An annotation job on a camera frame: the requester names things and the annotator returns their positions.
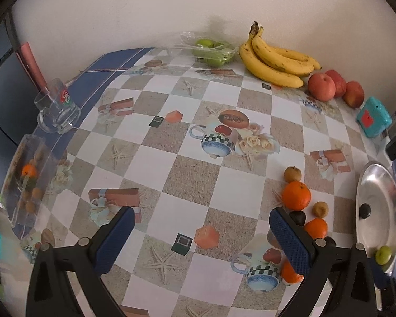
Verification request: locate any clear glass mug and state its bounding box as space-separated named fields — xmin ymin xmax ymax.
xmin=35 ymin=78 xmax=82 ymax=134

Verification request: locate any clear plastic clamshell container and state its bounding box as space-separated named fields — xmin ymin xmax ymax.
xmin=174 ymin=31 xmax=239 ymax=67

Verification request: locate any small green fruit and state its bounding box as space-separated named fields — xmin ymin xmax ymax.
xmin=375 ymin=246 xmax=392 ymax=265

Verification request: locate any yellow banana bunch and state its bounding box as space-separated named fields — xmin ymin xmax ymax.
xmin=239 ymin=21 xmax=323 ymax=88

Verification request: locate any teal box with red label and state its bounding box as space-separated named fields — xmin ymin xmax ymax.
xmin=356 ymin=97 xmax=393 ymax=138

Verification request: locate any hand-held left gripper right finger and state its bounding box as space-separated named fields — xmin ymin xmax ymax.
xmin=269 ymin=207 xmax=381 ymax=317

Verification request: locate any printed checkered tablecloth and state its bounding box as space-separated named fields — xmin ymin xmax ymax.
xmin=7 ymin=47 xmax=396 ymax=317

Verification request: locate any clear plastic box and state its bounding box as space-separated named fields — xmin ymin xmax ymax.
xmin=0 ymin=134 xmax=59 ymax=228

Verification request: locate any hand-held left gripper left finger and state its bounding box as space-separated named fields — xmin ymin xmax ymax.
xmin=26 ymin=206 xmax=136 ymax=317

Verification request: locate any pink stick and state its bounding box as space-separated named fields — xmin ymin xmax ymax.
xmin=16 ymin=42 xmax=50 ymax=95

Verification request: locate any red apple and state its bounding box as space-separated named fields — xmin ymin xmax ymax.
xmin=308 ymin=73 xmax=336 ymax=102
xmin=325 ymin=69 xmax=347 ymax=98
xmin=342 ymin=81 xmax=365 ymax=108

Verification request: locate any round metal plate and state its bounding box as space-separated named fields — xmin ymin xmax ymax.
xmin=356 ymin=162 xmax=396 ymax=275

